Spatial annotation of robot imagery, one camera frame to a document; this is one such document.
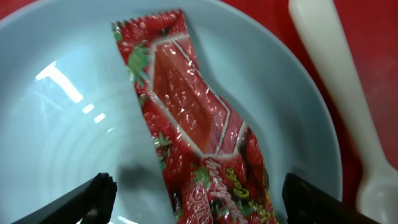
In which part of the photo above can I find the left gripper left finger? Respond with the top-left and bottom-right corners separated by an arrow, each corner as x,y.
13,173 -> 118,224

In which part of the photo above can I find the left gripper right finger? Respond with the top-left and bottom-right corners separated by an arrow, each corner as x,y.
282,173 -> 378,224

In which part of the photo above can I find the red snack wrapper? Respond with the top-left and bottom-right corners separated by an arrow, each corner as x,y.
111,9 -> 277,224

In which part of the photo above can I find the white plastic spoon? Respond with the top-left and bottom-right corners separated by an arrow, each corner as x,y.
289,0 -> 397,223

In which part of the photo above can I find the light blue plate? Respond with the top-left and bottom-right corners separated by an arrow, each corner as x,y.
1,1 -> 343,223

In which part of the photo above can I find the red serving tray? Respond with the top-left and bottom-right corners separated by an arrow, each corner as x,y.
0,0 -> 398,212

